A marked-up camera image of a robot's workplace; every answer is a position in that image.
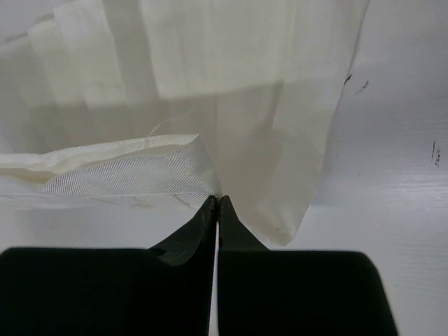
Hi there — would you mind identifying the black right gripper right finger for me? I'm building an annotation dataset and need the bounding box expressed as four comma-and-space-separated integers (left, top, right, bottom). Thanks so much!
217, 197, 398, 335

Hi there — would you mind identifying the white pleated skirt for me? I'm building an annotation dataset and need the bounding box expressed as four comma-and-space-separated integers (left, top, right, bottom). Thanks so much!
1, 1, 368, 246

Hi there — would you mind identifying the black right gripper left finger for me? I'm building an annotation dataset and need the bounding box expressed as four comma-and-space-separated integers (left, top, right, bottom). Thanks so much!
1, 197, 217, 335

